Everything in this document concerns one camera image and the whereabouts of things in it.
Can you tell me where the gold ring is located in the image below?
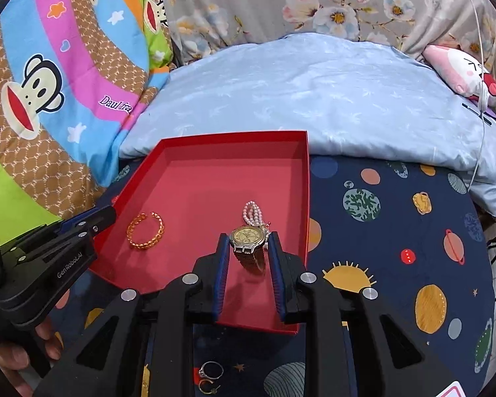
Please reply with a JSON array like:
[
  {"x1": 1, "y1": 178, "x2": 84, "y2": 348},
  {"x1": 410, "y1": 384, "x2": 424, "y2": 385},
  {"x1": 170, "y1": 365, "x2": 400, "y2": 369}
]
[{"x1": 198, "y1": 378, "x2": 222, "y2": 396}]

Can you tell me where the colourful monkey cartoon blanket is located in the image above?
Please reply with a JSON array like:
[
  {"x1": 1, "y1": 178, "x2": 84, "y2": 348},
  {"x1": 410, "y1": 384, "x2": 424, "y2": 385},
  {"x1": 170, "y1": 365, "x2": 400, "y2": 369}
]
[{"x1": 0, "y1": 0, "x2": 173, "y2": 243}]

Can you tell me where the person's left hand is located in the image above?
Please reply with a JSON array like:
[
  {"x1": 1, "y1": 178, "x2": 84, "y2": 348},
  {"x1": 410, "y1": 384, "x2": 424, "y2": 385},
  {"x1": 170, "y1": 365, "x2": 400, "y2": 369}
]
[{"x1": 0, "y1": 315, "x2": 64, "y2": 397}]

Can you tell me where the pink cat plush pillow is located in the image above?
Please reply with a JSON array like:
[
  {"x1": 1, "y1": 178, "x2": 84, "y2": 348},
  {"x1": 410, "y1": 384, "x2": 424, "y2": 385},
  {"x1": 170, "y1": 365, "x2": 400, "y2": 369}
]
[{"x1": 423, "y1": 45, "x2": 496, "y2": 108}]

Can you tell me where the navy planet print bedsheet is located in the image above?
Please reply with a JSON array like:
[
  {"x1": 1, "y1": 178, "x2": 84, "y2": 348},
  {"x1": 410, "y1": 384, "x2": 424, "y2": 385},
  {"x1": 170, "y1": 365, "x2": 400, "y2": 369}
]
[{"x1": 51, "y1": 155, "x2": 495, "y2": 396}]

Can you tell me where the silver ring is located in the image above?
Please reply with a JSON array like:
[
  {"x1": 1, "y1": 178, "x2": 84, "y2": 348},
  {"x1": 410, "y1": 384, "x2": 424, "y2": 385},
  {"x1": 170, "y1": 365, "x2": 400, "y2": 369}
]
[{"x1": 198, "y1": 360, "x2": 225, "y2": 381}]

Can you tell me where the pearl bracelet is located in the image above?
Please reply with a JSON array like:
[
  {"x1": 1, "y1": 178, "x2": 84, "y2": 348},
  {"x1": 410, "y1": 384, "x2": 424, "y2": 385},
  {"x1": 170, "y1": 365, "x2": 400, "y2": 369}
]
[{"x1": 242, "y1": 200, "x2": 272, "y2": 229}]

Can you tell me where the white charging cable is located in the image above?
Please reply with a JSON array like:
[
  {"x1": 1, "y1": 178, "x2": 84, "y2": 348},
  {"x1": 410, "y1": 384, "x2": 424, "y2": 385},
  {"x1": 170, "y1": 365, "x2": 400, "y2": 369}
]
[{"x1": 464, "y1": 0, "x2": 495, "y2": 191}]

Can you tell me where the light blue pillow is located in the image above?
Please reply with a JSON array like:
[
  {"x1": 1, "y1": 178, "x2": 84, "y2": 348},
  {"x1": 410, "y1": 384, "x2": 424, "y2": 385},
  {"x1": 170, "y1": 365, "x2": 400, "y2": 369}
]
[{"x1": 119, "y1": 33, "x2": 496, "y2": 217}]

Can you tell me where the gold wristwatch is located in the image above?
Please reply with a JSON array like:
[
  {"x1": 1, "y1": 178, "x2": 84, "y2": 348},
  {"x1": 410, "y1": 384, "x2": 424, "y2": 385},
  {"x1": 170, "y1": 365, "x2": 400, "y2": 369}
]
[{"x1": 229, "y1": 225, "x2": 268, "y2": 275}]

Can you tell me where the grey floral duvet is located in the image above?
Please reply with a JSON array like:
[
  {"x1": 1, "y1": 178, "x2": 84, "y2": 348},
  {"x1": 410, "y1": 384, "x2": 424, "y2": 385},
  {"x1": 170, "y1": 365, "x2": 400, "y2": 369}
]
[{"x1": 164, "y1": 0, "x2": 496, "y2": 76}]

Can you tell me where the red cardboard tray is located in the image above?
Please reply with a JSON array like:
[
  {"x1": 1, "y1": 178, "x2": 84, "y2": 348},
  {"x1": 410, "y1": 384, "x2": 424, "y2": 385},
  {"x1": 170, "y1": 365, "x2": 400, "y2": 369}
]
[{"x1": 88, "y1": 130, "x2": 312, "y2": 335}]

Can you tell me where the gold chain bracelet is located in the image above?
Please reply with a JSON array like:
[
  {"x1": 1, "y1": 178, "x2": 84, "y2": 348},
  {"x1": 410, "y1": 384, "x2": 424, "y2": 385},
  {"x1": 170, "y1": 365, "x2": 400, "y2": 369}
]
[{"x1": 126, "y1": 210, "x2": 166, "y2": 250}]

